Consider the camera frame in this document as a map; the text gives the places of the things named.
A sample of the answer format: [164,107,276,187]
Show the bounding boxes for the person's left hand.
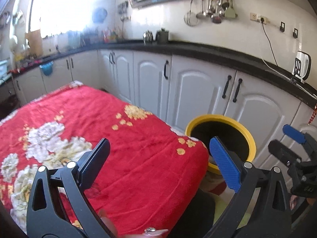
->
[98,209,168,238]

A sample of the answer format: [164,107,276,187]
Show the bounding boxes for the blue wall fan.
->
[92,7,107,24]

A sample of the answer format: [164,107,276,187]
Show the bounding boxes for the yellow black trash bin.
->
[185,114,256,163]

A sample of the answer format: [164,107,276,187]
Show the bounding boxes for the wooden cutting board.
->
[25,30,43,57]

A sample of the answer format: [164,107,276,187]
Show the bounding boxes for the black power cable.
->
[261,20,280,67]

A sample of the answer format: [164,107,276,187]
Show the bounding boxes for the dark green canister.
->
[155,28,169,45]

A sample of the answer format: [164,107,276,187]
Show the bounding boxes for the white lower cabinets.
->
[14,49,316,167]

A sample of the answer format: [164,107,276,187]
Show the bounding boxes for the steel teapot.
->
[143,30,154,44]

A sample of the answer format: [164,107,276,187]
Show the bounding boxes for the wall power socket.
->
[250,12,267,24]

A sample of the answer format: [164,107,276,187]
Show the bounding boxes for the wire mesh strainer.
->
[184,0,198,27]

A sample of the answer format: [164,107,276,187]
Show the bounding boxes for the green hanging spatula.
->
[225,0,238,19]

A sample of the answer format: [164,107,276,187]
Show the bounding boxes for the blue cloth on cabinet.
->
[39,61,54,76]

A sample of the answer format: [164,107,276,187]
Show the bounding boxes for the black countertop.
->
[9,40,316,108]

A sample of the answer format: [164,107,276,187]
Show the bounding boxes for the hanging steel ladle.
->
[211,0,221,24]

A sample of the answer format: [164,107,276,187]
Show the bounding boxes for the white electric kettle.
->
[292,51,311,84]

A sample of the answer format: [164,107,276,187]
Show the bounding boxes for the red floral tablecloth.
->
[1,82,208,235]

